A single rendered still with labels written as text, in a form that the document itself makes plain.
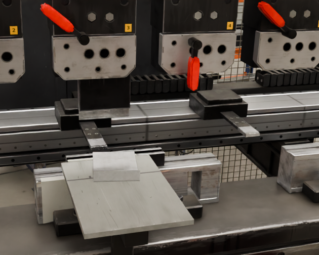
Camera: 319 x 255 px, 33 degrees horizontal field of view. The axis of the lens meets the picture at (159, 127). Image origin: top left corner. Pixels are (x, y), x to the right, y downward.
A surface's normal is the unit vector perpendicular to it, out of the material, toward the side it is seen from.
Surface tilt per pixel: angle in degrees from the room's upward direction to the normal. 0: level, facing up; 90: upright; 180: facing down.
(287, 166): 90
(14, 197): 0
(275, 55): 90
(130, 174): 90
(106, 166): 0
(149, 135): 90
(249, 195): 0
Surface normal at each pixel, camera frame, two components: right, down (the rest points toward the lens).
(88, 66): 0.30, 0.36
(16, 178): 0.04, -0.93
